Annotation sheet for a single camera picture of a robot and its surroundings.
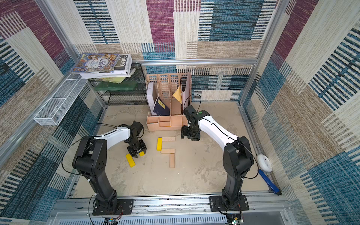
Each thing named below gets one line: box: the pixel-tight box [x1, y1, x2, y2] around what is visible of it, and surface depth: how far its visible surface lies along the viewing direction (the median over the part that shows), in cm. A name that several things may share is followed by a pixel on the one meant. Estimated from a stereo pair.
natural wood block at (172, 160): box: [169, 153, 175, 169], surface depth 91 cm
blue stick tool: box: [258, 168, 283, 195], surface depth 81 cm
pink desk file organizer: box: [144, 72, 192, 132], surface depth 105 cm
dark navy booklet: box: [152, 96, 171, 116], surface depth 106 cm
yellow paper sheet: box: [172, 86, 182, 105], surface depth 93 cm
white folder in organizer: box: [146, 82, 157, 116], surface depth 102 cm
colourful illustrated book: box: [71, 53, 121, 74], surface depth 83 cm
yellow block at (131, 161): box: [125, 153, 136, 168], surface depth 90 cm
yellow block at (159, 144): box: [156, 137, 163, 151], surface depth 98 cm
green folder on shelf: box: [94, 80, 138, 91], surface depth 101 cm
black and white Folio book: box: [79, 53, 136, 80], surface depth 83 cm
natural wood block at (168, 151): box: [160, 148, 176, 154], surface depth 96 cm
